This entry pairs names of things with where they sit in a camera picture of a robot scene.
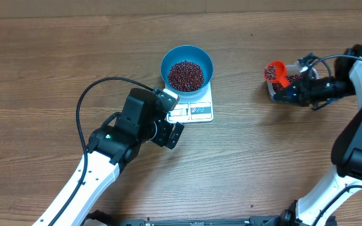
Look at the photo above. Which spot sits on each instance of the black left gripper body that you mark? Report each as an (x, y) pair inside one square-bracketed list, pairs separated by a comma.
[(159, 134)]

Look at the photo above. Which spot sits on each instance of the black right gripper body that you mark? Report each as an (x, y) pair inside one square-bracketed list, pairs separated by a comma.
[(310, 90)]

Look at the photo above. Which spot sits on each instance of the red plastic measuring scoop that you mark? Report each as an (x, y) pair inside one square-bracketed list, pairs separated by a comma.
[(281, 73)]

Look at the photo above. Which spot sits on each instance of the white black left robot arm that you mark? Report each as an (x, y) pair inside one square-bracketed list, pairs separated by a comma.
[(111, 147)]

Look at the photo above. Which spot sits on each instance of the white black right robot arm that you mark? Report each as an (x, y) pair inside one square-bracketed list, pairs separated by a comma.
[(344, 178)]

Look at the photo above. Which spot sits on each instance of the white digital kitchen scale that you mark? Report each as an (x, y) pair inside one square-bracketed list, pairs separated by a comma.
[(193, 108)]

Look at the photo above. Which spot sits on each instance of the red beans in scoop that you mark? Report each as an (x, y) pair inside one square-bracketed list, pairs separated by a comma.
[(270, 72)]

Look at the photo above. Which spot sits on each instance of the red beans in bowl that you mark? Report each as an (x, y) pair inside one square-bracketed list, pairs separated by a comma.
[(186, 76)]

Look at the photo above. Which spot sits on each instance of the blue plastic bowl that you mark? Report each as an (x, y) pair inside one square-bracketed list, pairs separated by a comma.
[(189, 53)]

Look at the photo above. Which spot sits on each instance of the clear plastic bean container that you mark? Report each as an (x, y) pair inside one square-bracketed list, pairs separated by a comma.
[(290, 83)]

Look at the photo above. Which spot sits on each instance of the red beans in container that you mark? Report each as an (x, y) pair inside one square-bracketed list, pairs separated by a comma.
[(290, 78)]

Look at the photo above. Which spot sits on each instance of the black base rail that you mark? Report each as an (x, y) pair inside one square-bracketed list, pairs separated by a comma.
[(98, 218)]

